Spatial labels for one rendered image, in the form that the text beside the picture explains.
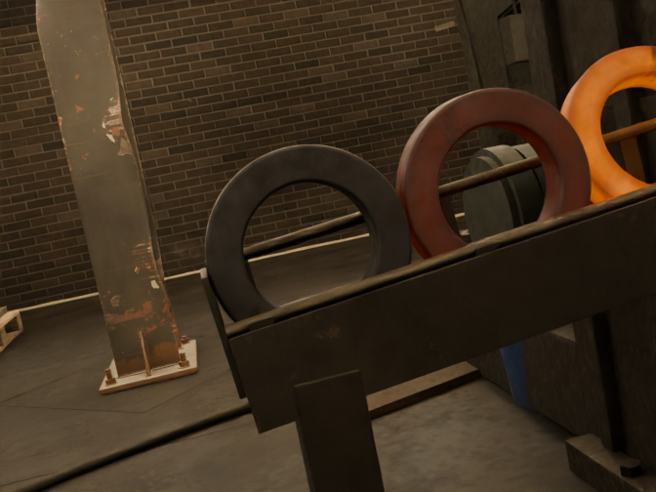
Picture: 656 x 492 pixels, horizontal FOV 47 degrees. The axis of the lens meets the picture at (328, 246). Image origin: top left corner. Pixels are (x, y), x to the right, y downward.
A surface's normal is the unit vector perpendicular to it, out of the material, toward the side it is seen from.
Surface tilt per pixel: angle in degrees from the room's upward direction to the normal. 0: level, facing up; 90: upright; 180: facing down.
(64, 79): 90
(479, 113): 90
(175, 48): 90
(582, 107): 70
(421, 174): 90
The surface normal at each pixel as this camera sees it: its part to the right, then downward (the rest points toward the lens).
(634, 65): 0.07, -0.25
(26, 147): 0.18, 0.07
